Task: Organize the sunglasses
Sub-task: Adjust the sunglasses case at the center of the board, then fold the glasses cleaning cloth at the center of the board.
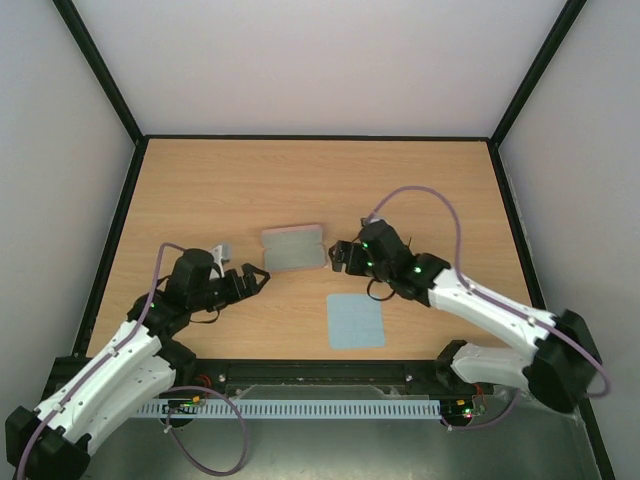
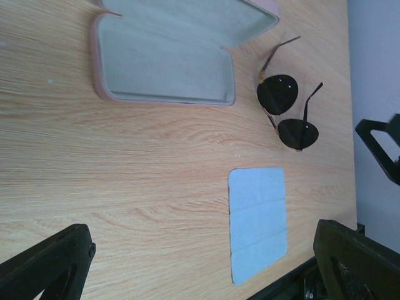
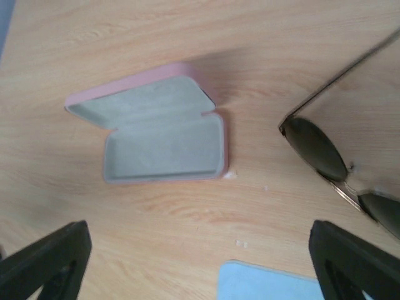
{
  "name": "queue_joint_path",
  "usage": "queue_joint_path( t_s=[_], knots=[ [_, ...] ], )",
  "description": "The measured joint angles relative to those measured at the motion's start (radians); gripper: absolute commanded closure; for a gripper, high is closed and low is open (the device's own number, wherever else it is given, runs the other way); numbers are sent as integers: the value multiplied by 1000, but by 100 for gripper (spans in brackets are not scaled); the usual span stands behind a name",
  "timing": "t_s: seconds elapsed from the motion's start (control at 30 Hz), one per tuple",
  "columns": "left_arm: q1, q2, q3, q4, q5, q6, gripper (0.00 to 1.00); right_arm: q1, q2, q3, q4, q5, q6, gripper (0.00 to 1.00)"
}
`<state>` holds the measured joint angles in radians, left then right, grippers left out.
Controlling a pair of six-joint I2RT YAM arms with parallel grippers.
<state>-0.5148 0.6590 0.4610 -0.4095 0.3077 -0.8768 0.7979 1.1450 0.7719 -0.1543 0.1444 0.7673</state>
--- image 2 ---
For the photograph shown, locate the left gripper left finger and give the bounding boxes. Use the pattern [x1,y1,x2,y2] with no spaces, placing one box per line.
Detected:
[1,224,96,299]

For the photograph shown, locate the black aluminium frame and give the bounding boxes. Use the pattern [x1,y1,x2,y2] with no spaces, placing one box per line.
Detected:
[246,223,366,300]

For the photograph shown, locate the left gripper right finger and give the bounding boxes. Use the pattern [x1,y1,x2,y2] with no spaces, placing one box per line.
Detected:
[313,219,399,299]

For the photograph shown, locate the pink glasses case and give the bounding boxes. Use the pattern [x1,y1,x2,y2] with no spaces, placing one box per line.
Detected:
[91,1,279,106]

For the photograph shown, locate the black aviator sunglasses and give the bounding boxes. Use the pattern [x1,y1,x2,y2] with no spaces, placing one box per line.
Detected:
[256,36,323,152]

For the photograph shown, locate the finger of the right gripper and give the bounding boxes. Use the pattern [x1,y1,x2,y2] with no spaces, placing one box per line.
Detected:
[355,114,400,184]

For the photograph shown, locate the light blue cleaning cloth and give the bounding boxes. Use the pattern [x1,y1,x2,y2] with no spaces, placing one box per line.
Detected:
[228,167,288,286]

